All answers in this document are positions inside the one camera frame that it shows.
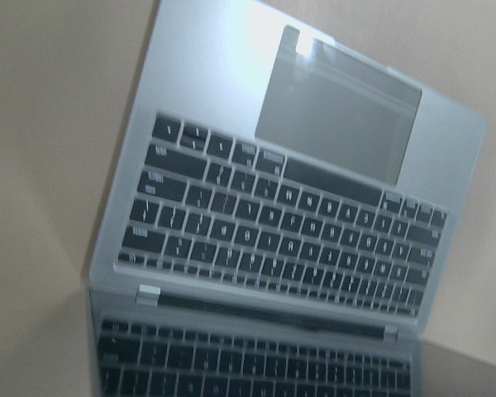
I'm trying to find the grey laptop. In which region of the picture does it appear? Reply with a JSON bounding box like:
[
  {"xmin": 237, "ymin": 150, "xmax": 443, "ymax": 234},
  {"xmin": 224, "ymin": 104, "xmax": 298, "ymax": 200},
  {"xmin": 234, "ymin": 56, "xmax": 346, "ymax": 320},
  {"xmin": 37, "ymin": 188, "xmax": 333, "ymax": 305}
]
[{"xmin": 88, "ymin": 1, "xmax": 496, "ymax": 396}]

